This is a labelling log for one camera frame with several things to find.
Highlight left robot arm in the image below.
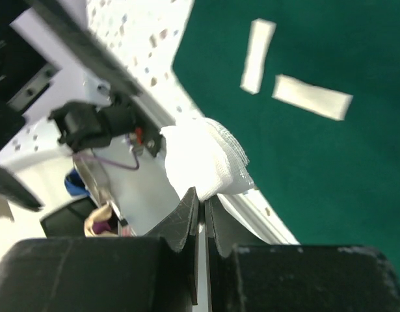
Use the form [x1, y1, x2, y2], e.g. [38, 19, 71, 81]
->
[0, 1, 142, 211]

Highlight white strip packet right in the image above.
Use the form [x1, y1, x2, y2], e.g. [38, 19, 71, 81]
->
[272, 75, 353, 121]

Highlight white gauze pad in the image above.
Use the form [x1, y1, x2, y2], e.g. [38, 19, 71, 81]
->
[160, 117, 255, 202]

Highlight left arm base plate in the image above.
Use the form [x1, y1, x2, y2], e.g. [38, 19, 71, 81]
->
[48, 92, 163, 157]

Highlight green surgical drape cloth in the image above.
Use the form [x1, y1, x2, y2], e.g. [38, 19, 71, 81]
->
[170, 0, 400, 254]

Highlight white strip packet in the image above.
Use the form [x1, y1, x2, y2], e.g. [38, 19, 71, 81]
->
[272, 75, 353, 121]
[240, 19, 276, 95]

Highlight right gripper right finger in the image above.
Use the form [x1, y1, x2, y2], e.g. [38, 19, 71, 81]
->
[204, 197, 400, 311]

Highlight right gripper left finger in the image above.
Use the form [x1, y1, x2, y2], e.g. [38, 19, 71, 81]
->
[0, 188, 199, 312]

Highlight white strip packet left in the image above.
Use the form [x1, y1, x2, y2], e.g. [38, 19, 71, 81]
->
[240, 19, 276, 95]

